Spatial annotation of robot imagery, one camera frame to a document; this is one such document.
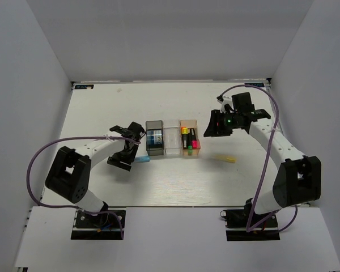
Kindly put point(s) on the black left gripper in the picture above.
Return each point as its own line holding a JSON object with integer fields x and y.
{"x": 115, "y": 160}

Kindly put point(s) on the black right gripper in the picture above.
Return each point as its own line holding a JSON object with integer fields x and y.
{"x": 212, "y": 130}

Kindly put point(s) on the blue highlighter pen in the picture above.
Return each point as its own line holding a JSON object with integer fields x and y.
{"x": 142, "y": 159}

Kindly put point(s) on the pink black highlighter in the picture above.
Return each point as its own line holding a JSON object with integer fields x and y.
{"x": 193, "y": 138}

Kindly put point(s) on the yellow black highlighter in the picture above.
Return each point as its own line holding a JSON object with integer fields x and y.
{"x": 184, "y": 137}

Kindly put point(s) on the green black highlighter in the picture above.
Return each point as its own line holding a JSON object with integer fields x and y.
{"x": 189, "y": 144}

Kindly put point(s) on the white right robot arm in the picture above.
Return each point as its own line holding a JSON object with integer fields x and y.
{"x": 298, "y": 179}

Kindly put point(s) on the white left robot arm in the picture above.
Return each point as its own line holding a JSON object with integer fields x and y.
{"x": 69, "y": 174}

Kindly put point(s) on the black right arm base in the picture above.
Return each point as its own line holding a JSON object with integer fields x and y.
{"x": 236, "y": 222}

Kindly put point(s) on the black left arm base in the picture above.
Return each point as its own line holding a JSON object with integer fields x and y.
{"x": 101, "y": 227}

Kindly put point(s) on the orange plastic container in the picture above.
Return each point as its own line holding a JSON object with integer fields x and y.
{"x": 190, "y": 124}

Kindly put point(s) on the dark grey plastic container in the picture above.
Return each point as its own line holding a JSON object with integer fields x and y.
{"x": 153, "y": 125}

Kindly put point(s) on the clear plastic container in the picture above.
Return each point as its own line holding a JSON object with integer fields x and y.
{"x": 172, "y": 139}

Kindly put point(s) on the right corner label sticker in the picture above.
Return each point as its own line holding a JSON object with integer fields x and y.
{"x": 260, "y": 85}

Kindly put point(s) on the corner label sticker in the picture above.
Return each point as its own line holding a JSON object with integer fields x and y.
{"x": 83, "y": 86}
{"x": 260, "y": 85}

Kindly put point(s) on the left corner label sticker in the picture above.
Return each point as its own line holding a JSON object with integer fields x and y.
{"x": 83, "y": 86}

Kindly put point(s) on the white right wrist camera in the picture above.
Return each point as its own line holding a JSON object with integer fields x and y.
{"x": 226, "y": 104}

